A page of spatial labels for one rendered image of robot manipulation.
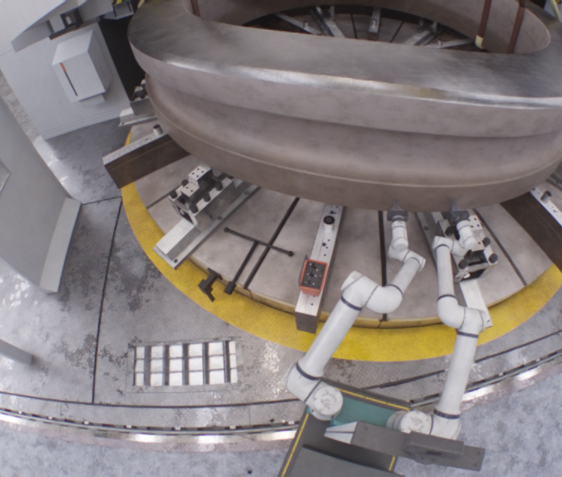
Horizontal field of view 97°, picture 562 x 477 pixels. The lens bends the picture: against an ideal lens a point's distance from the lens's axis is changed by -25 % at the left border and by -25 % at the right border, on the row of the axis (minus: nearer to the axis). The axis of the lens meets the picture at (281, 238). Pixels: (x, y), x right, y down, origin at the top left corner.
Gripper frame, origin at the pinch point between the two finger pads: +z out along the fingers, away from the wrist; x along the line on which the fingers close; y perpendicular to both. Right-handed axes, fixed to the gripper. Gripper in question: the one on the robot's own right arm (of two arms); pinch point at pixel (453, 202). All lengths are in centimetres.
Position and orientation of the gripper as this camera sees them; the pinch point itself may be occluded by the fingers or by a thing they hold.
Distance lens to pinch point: 227.5
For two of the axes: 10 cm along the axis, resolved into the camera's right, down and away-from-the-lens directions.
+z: -0.6, -8.3, 5.5
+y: 0.8, 5.5, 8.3
